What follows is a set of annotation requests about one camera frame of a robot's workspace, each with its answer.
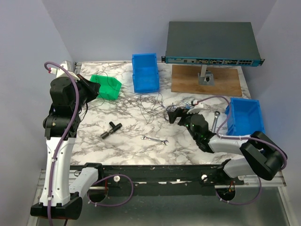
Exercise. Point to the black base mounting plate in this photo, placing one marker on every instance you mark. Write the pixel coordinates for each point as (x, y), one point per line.
(136, 180)

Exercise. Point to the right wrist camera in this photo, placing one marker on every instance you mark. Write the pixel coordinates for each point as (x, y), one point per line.
(196, 107)

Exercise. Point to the blue bin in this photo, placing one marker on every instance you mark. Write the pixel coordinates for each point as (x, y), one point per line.
(145, 73)
(245, 117)

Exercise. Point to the brown wooden board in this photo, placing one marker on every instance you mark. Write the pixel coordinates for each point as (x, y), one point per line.
(226, 81)

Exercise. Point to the small open-end wrench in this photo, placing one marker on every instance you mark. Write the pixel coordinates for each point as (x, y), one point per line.
(165, 142)

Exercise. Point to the green plastic bin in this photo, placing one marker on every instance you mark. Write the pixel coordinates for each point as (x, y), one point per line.
(110, 87)

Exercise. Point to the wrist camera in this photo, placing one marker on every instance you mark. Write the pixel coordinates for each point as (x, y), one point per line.
(58, 72)
(196, 107)

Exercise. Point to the aluminium frame rail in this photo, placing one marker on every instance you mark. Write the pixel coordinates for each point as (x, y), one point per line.
(250, 181)

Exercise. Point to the teal network switch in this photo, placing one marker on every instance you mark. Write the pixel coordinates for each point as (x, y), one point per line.
(212, 43)

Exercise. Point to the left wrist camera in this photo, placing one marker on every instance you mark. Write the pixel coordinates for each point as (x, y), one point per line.
(58, 72)

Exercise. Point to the black T-shaped tool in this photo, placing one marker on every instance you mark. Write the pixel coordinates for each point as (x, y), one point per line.
(113, 129)

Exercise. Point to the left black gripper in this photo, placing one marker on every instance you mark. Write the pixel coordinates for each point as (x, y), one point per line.
(92, 88)

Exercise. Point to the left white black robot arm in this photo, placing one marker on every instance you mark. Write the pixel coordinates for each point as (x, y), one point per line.
(61, 199)

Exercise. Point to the ratcheting combination wrench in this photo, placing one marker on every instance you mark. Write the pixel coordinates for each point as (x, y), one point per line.
(216, 116)

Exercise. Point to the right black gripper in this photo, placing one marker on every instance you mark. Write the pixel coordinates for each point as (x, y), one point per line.
(179, 112)

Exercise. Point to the grey metal switch stand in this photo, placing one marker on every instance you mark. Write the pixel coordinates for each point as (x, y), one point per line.
(205, 77)

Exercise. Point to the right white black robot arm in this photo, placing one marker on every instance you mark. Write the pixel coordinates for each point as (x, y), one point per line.
(259, 155)

